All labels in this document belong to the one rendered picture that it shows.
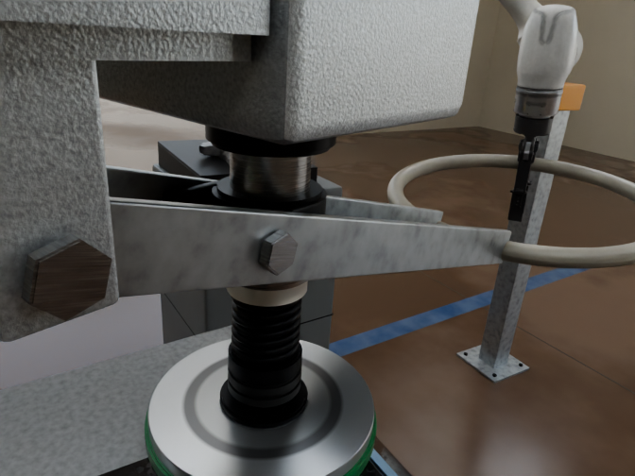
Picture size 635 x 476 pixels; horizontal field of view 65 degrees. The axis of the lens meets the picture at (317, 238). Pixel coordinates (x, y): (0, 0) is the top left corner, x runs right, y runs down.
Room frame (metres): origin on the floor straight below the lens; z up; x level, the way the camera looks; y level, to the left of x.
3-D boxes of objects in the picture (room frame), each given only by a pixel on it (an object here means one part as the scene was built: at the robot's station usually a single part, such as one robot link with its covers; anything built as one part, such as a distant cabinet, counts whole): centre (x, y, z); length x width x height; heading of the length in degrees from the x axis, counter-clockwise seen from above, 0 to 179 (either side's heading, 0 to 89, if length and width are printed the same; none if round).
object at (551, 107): (1.10, -0.44, 1.07); 0.09 x 0.09 x 0.06
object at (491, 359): (1.69, -0.73, 0.54); 0.20 x 0.20 x 1.09; 32
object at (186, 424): (0.39, 0.04, 0.84); 0.21 x 0.21 x 0.01
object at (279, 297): (0.39, 0.04, 0.99); 0.07 x 0.07 x 0.04
